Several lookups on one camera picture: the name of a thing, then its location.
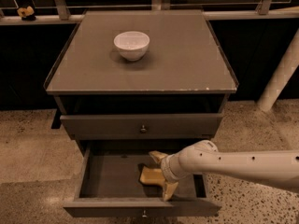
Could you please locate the open grey middle drawer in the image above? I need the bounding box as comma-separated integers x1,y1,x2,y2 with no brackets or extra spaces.
64,139,221,217

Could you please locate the yellow sponge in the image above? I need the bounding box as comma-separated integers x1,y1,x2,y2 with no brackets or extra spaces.
139,166,165,187

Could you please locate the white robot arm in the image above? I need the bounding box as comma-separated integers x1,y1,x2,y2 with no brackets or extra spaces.
140,140,299,201

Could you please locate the white diagonal pole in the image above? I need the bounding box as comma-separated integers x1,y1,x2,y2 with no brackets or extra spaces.
257,29,299,112

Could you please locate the white ceramic bowl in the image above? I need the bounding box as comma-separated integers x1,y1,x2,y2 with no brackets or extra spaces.
113,31,150,62

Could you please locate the grey top drawer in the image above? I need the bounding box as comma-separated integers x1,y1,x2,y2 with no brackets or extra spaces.
61,113,222,140

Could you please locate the grey drawer cabinet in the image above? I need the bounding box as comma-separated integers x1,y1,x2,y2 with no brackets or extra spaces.
43,9,239,161

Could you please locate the metal railing frame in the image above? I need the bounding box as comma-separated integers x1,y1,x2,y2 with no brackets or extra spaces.
0,0,298,25

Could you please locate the small yellow black object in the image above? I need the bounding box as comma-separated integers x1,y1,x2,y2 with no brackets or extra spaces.
17,6,36,21

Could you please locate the round metal top knob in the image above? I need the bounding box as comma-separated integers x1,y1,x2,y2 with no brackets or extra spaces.
139,125,148,133

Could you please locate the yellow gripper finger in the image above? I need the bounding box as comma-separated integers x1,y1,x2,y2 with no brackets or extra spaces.
163,181,178,202
149,150,167,164

